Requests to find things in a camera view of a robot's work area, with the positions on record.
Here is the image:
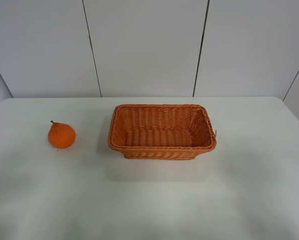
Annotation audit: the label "orange fruit with stem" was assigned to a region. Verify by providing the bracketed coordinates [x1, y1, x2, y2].
[47, 120, 76, 149]

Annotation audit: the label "orange wicker basket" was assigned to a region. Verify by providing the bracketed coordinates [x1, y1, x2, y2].
[107, 104, 217, 160]

